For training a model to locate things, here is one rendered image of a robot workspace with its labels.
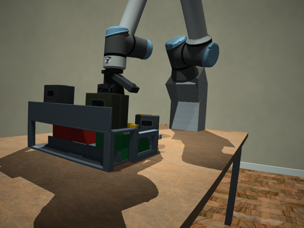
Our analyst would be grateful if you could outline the green open bin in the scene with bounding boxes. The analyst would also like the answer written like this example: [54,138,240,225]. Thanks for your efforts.
[95,132,150,160]

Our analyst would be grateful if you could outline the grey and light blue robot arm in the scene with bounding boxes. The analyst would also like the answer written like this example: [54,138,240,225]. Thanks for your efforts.
[103,0,219,93]

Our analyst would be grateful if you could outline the olive green case with orange latches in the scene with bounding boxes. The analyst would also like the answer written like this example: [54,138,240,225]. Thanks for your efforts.
[85,93,129,129]

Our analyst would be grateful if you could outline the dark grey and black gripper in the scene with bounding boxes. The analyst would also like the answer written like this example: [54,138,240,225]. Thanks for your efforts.
[97,68,124,95]

